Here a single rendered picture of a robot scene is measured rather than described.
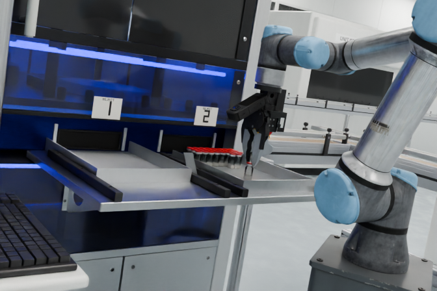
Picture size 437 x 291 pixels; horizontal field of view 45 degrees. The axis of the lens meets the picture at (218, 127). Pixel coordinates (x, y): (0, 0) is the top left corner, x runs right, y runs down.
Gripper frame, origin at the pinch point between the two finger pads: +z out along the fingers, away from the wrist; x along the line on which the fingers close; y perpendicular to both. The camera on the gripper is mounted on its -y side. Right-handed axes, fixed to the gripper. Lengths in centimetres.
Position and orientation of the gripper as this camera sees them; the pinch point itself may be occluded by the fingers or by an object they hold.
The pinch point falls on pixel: (249, 160)
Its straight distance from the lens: 138.8
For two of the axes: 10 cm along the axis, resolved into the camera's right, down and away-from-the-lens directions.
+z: -1.6, 9.8, 1.2
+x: -5.9, -2.0, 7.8
